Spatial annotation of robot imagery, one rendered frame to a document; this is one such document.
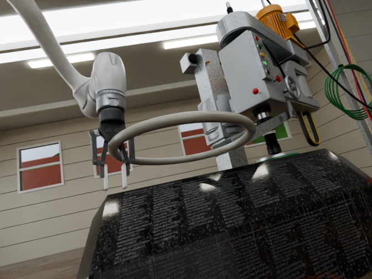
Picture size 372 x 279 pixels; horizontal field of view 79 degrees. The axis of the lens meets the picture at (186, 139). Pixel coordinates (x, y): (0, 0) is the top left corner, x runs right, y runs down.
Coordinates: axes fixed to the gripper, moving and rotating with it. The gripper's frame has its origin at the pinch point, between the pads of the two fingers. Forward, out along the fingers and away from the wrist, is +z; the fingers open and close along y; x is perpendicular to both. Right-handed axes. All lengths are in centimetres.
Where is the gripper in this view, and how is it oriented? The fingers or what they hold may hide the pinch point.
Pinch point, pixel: (115, 177)
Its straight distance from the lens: 67.9
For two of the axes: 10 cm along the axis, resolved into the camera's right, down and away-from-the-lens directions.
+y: 8.9, 0.1, 4.6
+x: -4.3, 3.3, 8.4
